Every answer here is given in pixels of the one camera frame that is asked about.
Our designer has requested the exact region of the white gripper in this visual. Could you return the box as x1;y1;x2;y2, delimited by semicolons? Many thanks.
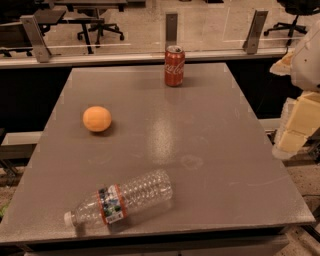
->
270;20;320;160

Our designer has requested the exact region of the red coke can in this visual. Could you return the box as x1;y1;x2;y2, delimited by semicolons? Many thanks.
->
164;45;185;87

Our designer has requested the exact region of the black office chair right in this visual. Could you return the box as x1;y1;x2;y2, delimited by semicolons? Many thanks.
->
263;0;320;46

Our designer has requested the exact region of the black office chair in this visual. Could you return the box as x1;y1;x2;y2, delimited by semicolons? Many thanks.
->
77;7;125;45
263;0;320;46

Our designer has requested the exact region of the clear plastic water bottle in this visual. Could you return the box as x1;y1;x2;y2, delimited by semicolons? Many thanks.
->
64;170;173;229

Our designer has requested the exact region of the orange fruit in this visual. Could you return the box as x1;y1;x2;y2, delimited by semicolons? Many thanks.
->
82;106;112;132

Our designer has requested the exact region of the black office chair left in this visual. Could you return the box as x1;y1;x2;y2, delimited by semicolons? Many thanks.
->
77;7;125;45

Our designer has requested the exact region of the dark desk in background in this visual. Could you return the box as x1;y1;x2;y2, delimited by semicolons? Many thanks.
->
33;0;128;55

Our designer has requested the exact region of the metal barrier rail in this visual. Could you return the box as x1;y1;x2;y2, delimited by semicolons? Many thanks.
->
0;47;292;69

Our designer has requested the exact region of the right metal rail bracket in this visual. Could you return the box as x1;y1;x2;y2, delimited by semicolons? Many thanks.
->
243;10;268;55

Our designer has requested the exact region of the metal rail bracket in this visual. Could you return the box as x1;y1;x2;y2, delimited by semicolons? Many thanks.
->
165;13;178;48
20;15;51;63
243;10;268;55

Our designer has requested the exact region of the middle metal rail bracket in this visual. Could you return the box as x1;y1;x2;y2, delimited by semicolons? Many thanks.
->
165;13;178;48

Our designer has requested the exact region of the left metal rail bracket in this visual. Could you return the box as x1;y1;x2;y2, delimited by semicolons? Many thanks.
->
20;15;51;63

